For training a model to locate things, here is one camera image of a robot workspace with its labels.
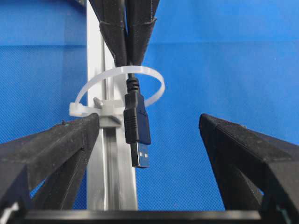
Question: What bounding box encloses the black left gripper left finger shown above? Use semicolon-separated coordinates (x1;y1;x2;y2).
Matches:
0;113;100;224

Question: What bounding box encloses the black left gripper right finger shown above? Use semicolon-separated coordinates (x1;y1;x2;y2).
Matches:
199;113;299;224

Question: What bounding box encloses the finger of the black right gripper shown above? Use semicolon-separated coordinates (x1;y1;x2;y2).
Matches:
126;0;159;65
89;0;128;67

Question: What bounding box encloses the black USB cable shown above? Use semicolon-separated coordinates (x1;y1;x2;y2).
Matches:
123;72;152;169

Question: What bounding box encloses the white zip tie loop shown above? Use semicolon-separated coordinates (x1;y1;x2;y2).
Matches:
69;65;165;127

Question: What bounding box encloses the aluminium extrusion frame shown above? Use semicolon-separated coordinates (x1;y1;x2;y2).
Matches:
86;2;138;210

